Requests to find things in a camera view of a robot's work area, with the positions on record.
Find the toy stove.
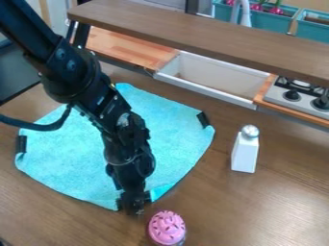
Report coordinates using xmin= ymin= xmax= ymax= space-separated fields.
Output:
xmin=262 ymin=75 xmax=329 ymax=121

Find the toy sink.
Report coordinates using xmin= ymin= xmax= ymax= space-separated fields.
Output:
xmin=152 ymin=51 xmax=273 ymax=111

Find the teal storage bin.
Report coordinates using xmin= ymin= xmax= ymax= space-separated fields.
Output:
xmin=293 ymin=8 xmax=329 ymax=45
xmin=212 ymin=0 xmax=302 ymax=35

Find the pink toy cupcake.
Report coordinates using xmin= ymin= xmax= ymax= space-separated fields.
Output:
xmin=146 ymin=209 xmax=189 ymax=246

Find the black cable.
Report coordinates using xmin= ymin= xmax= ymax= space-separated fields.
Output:
xmin=0 ymin=103 xmax=75 ymax=133

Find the white salt shaker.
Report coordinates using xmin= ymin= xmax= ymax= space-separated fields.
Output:
xmin=230 ymin=124 xmax=262 ymax=174

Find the light blue cloth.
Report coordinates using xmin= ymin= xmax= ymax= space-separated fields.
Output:
xmin=13 ymin=82 xmax=216 ymax=211

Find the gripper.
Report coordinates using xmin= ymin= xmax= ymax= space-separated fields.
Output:
xmin=101 ymin=111 xmax=157 ymax=216

